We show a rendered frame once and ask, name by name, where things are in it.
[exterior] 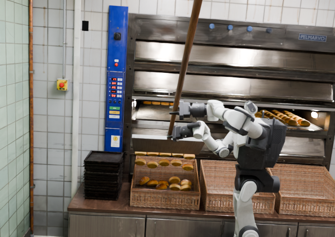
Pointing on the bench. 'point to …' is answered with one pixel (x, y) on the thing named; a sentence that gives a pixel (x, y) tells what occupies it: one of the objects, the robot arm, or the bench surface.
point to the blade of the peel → (166, 144)
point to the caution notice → (115, 141)
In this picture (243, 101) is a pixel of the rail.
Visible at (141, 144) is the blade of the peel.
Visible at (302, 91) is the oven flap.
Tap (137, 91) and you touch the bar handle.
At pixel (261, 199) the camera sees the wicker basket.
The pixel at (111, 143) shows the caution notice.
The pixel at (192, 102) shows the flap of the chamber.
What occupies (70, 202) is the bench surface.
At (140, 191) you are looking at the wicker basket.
